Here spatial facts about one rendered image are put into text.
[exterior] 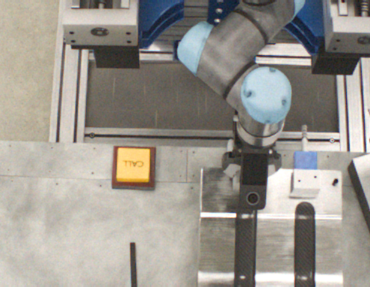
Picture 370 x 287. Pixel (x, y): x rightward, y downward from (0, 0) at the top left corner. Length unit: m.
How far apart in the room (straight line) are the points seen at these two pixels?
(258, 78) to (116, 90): 1.16
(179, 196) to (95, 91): 0.78
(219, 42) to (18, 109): 1.39
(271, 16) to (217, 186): 0.39
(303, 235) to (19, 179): 0.55
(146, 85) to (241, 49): 1.10
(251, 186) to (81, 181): 0.39
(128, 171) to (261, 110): 0.46
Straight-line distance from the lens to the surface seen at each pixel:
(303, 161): 1.72
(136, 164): 1.77
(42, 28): 2.84
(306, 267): 1.70
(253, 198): 1.55
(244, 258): 1.69
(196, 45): 1.42
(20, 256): 1.78
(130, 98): 2.50
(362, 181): 1.78
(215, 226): 1.69
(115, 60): 1.93
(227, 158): 1.60
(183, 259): 1.76
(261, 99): 1.37
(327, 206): 1.72
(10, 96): 2.76
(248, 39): 1.44
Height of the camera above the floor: 2.52
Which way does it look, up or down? 70 degrees down
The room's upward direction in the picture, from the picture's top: 4 degrees counter-clockwise
